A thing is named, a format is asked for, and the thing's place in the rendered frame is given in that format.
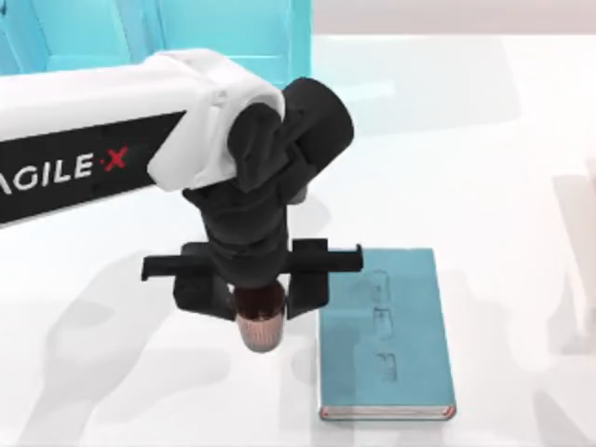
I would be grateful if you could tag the brown and pink cup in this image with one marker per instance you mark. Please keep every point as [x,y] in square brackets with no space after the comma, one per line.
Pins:
[261,326]

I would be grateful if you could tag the blue book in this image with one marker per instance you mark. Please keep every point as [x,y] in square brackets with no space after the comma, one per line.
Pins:
[386,335]

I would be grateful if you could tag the light blue rack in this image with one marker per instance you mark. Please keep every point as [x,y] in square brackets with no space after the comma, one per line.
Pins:
[93,28]

